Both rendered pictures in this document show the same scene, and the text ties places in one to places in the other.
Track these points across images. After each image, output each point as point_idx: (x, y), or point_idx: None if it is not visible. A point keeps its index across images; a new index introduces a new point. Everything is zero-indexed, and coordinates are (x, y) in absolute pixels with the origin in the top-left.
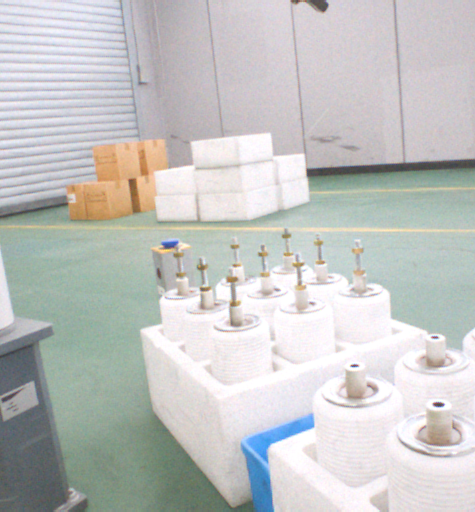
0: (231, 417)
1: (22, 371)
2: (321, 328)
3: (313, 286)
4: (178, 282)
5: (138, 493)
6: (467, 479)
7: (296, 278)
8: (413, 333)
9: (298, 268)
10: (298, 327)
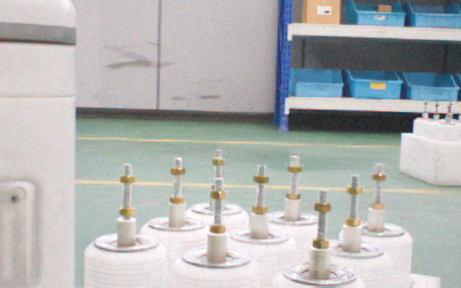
0: None
1: None
2: (390, 277)
3: (299, 227)
4: (126, 224)
5: None
6: None
7: (241, 220)
8: (432, 280)
9: (356, 196)
10: (373, 276)
